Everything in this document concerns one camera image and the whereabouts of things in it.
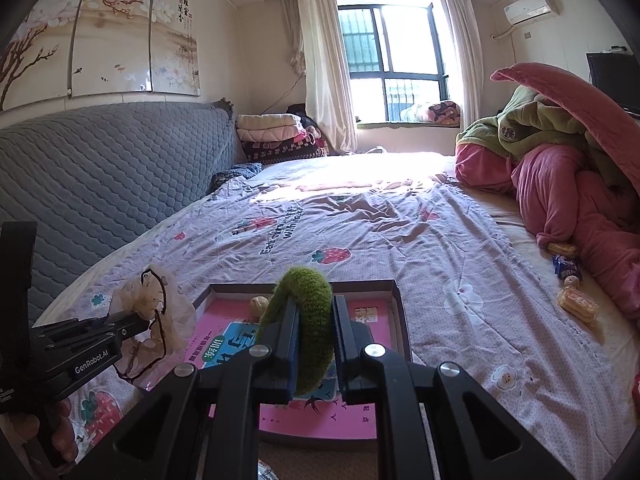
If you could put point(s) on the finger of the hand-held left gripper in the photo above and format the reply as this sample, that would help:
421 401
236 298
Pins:
65 332
127 325

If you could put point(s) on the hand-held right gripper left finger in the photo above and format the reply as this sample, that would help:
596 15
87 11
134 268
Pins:
280 350

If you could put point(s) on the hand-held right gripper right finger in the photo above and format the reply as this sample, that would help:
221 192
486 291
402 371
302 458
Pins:
345 360

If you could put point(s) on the beige organza scrunchie black trim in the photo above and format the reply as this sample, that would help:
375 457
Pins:
172 320

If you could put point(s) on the walnut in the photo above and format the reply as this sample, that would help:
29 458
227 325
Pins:
259 306

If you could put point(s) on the cardboard box tray pink bottom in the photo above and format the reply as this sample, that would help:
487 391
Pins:
320 422

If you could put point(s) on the person's left hand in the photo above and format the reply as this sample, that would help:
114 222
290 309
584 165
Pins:
60 435

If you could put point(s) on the grey quilted headboard cover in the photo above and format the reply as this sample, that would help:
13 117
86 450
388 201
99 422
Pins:
110 170

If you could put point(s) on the dark blue patterned pillow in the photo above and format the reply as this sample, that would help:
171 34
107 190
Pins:
237 175

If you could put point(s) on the dark patterned folded blanket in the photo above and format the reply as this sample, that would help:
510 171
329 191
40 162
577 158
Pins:
280 151

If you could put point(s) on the cream folded blanket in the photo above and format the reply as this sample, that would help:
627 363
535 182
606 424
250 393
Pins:
265 127

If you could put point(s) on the dark cloth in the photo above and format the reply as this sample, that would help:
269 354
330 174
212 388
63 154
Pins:
300 112

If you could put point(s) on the long yellow snack packet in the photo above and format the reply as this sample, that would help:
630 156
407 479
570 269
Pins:
577 302

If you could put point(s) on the small blue snack packet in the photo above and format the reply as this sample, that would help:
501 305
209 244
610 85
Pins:
567 267

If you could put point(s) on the small yellow snack packet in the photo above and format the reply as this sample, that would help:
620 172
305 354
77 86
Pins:
562 249

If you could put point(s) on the floral folded blanket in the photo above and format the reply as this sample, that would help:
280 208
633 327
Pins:
432 112

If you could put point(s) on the pink fleece blanket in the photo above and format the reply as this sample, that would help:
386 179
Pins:
560 195

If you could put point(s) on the cream curtain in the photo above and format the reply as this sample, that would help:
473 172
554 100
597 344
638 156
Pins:
320 70
462 60

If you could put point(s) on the green fleece blanket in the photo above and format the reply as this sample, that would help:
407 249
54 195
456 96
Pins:
520 125

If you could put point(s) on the pink quilted blanket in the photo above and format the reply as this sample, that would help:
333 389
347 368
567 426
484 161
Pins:
590 105

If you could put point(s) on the black television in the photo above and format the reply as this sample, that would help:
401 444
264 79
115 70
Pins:
612 77

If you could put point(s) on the white air conditioner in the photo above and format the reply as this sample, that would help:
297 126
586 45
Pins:
530 7

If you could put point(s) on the floral wall painting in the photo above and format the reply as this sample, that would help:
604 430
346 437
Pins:
115 35

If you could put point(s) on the window with black frame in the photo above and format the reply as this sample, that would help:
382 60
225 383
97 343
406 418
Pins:
395 60

